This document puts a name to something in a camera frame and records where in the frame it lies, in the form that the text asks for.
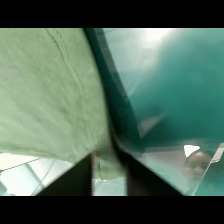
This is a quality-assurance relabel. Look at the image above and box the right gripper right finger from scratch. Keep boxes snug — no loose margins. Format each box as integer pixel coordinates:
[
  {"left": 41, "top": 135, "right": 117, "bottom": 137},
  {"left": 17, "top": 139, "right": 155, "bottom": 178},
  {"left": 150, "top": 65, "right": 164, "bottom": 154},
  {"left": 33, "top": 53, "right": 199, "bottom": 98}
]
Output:
[{"left": 125, "top": 153, "right": 184, "bottom": 197}]

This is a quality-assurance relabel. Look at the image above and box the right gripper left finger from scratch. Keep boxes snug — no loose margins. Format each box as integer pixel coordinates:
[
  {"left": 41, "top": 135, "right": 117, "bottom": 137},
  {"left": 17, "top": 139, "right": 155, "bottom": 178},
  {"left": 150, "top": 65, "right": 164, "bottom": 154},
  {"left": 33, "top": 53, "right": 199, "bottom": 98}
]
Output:
[{"left": 36, "top": 153, "right": 93, "bottom": 197}]

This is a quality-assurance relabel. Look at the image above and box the green shirt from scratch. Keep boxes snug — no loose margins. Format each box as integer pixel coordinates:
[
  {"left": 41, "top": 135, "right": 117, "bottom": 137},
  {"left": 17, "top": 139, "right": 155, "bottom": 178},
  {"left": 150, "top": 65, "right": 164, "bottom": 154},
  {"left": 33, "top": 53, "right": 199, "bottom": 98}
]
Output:
[{"left": 0, "top": 28, "right": 130, "bottom": 184}]

